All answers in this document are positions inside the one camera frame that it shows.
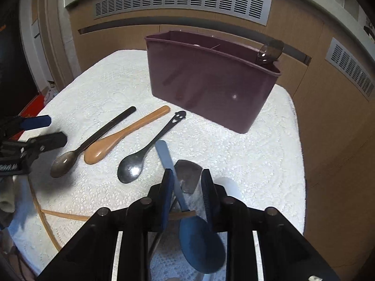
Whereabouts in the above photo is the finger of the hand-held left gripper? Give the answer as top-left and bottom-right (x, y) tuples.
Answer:
(18, 115), (52, 130)
(16, 132), (67, 159)

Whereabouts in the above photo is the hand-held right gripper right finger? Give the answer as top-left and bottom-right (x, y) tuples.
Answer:
(201, 168), (342, 281)

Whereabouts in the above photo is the dark handled metal spoon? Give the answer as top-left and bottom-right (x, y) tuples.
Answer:
(50, 106), (137, 178)

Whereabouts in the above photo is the black spoon with face cutout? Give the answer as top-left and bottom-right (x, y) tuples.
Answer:
(117, 111), (187, 184)

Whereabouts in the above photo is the short grey vent grille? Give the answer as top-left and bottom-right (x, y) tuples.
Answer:
(326, 37), (375, 102)

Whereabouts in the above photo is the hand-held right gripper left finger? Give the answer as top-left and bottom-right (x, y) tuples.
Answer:
(38, 168), (176, 281)

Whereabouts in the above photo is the white lace tablecloth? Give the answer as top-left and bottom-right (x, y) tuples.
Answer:
(9, 50), (307, 281)

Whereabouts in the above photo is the wooden chopstick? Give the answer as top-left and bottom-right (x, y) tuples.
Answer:
(31, 192), (92, 251)
(168, 211), (196, 221)

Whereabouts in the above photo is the tan plastic spoon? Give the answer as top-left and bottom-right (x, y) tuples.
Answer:
(84, 106), (171, 165)

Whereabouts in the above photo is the wooden cabinet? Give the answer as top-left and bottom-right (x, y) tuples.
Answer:
(44, 0), (375, 281)

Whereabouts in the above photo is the blue plastic spoon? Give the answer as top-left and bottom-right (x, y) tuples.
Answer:
(155, 140), (227, 274)

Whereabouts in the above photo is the grey spatula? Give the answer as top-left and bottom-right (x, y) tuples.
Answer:
(174, 159), (203, 195)

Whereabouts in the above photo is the red box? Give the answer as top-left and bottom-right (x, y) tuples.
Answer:
(18, 92), (45, 118)

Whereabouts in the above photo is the long grey vent grille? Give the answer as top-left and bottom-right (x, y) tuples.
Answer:
(93, 0), (272, 26)

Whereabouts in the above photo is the wooden chopstick on table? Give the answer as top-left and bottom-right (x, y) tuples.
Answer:
(31, 192), (92, 251)

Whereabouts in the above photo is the maroon plastic utensil holder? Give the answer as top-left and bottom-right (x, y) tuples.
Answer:
(144, 30), (281, 133)

